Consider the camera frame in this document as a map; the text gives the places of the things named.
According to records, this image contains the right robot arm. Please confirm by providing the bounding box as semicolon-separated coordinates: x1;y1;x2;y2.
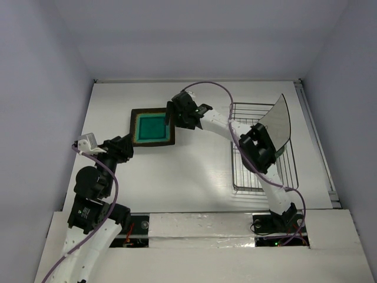
165;91;297;232

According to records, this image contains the aluminium rail right edge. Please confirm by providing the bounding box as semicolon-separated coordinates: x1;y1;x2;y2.
293;79;343;209

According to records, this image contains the light teal oblong plate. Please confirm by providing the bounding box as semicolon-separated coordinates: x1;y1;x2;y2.
275;144;287;159

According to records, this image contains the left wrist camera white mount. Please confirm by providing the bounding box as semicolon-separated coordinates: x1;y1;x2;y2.
73;133;106;155

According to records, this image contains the white foam block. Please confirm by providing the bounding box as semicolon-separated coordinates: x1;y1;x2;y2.
148;213;256;249

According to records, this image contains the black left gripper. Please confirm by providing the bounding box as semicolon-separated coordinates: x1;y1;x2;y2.
94;132;133;195

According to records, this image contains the white square plate black rim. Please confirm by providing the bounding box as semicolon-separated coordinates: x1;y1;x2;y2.
259;94;291;151

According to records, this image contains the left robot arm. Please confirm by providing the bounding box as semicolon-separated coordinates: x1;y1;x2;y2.
51;133;134;282

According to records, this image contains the brown teal square plate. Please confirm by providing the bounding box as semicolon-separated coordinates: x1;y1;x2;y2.
130;108;175;147

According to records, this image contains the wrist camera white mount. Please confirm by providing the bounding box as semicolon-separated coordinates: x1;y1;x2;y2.
184;90;196;99
73;133;106;155

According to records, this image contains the wire dish rack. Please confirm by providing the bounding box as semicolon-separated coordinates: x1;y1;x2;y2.
228;102;300;192

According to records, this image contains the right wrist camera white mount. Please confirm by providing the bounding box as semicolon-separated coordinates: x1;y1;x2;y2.
184;90;196;99

